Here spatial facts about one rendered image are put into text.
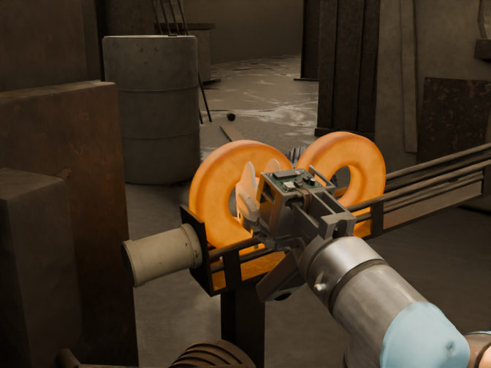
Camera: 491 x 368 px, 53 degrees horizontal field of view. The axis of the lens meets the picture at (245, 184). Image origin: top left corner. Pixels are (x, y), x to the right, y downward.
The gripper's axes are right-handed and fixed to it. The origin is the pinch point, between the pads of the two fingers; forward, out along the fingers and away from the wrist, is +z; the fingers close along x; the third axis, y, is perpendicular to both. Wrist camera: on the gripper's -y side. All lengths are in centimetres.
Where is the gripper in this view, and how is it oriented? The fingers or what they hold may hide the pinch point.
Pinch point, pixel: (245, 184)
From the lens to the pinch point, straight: 68.0
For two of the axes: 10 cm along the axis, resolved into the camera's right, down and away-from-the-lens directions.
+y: 1.2, -8.5, -5.0
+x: -8.8, 1.4, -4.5
